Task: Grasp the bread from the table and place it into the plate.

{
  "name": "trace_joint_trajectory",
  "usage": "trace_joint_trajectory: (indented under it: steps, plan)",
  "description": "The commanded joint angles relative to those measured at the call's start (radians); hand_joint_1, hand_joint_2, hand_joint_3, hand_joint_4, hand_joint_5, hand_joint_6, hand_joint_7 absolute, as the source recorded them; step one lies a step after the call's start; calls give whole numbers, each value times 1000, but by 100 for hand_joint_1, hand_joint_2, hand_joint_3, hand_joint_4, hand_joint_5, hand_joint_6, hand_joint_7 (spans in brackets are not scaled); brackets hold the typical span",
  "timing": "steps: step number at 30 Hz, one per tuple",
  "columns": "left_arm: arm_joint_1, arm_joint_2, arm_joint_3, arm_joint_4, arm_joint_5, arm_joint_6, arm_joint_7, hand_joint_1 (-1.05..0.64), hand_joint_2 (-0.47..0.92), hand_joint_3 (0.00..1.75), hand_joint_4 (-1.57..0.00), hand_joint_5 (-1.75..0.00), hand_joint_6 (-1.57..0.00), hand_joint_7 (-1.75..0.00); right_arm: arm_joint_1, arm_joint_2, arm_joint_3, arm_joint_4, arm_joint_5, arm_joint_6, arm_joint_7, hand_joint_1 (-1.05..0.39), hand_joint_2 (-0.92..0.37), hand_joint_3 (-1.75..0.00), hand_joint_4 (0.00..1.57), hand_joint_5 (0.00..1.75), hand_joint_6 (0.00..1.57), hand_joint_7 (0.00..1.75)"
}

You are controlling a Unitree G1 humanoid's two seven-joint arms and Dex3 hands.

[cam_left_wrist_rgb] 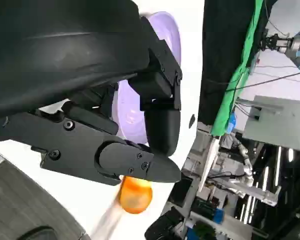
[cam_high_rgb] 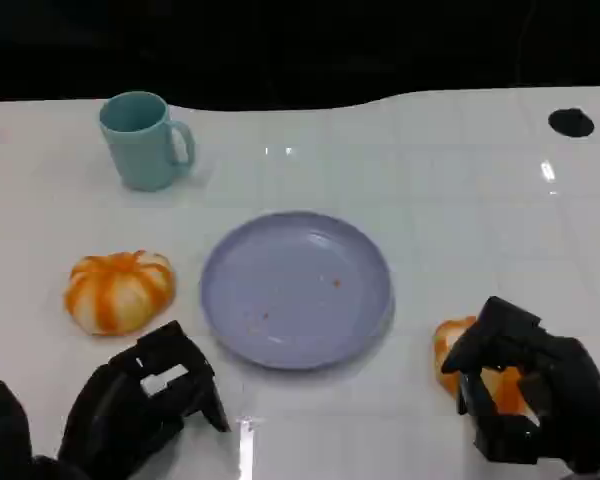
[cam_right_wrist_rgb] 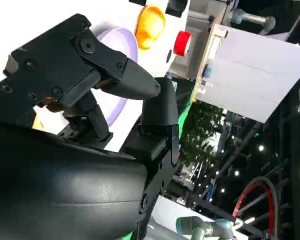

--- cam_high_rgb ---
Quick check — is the lilac plate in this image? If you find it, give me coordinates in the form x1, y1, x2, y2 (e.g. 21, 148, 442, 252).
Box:
200, 210, 396, 372

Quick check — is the black table grommet hole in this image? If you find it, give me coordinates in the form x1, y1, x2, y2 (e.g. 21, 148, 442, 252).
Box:
547, 107, 595, 138

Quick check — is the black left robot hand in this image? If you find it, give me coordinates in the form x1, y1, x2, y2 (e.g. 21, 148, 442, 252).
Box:
57, 319, 232, 480

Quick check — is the orange and white bread roll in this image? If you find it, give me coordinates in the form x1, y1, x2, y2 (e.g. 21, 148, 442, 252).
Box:
62, 249, 176, 337
433, 315, 537, 417

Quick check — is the pale green mug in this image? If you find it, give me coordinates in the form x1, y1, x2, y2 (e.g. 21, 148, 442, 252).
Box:
98, 90, 197, 192

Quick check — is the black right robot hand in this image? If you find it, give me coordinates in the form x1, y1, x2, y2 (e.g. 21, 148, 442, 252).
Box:
440, 295, 600, 474

